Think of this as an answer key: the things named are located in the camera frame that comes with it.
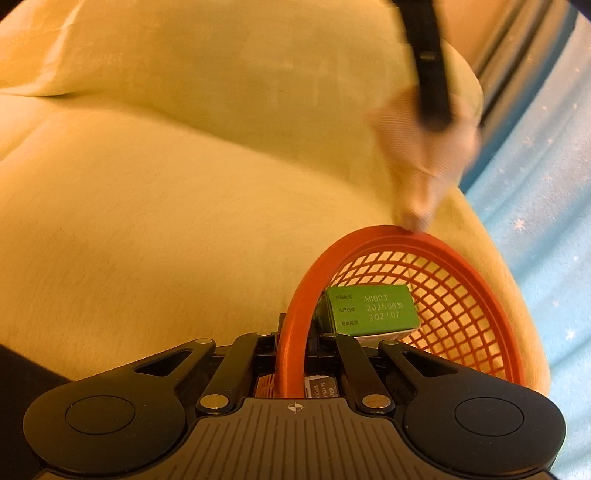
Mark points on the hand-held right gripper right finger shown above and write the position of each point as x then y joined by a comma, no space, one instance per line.
330,344

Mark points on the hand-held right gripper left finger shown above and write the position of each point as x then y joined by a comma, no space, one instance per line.
265,344

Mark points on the orange plastic mesh basket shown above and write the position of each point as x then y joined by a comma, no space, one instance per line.
295,323

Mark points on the white printed packet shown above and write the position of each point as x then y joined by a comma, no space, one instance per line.
323,387

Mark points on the green box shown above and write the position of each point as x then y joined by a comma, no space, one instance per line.
369,309

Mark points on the yellow blanket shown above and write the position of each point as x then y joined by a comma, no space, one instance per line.
184,207

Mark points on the light blue star curtain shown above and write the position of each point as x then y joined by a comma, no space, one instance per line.
545,230

